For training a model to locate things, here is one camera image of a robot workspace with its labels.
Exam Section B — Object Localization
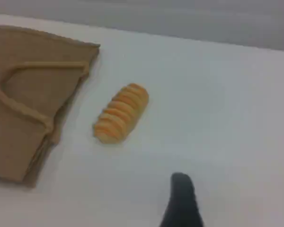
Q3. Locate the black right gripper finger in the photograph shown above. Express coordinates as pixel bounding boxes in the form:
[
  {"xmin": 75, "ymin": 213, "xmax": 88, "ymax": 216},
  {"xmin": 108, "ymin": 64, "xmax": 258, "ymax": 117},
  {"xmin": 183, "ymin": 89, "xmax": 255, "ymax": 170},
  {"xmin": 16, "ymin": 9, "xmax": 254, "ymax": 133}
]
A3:
[{"xmin": 160, "ymin": 172, "xmax": 204, "ymax": 227}]

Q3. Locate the long striped bread loaf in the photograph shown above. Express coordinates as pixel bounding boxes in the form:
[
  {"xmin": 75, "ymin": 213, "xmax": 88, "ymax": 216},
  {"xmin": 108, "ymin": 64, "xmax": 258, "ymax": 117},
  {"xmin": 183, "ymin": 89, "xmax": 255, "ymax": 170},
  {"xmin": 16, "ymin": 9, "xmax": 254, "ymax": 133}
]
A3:
[{"xmin": 92, "ymin": 82, "xmax": 149, "ymax": 145}]

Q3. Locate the brown jute tote bag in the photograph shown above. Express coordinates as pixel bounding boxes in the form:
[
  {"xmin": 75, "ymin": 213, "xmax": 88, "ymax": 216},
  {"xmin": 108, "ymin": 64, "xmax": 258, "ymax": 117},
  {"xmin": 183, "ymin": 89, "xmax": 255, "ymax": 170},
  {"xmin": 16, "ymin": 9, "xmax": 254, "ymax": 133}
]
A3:
[{"xmin": 0, "ymin": 25, "xmax": 101, "ymax": 189}]

